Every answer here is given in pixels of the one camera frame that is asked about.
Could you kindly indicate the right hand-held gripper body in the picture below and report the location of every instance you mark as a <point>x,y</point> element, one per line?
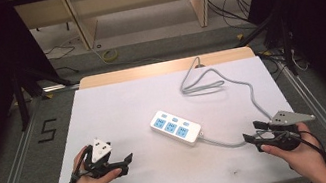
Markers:
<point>287,118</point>

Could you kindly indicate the person's right hand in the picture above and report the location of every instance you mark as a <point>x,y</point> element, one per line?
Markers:
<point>308,157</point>

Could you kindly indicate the white power strip blue sockets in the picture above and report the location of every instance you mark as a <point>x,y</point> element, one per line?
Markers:
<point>192,132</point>

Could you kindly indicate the wooden table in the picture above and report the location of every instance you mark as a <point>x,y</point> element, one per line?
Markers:
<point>147,71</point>

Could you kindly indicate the white table cover sheet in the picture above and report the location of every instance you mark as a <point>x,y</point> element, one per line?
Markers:
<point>127,111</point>

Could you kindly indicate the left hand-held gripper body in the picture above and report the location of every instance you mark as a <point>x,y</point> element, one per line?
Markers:
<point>98,150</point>

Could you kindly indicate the black metal stand legs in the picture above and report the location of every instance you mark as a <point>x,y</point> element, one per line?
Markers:
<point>286,46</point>
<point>21,96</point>

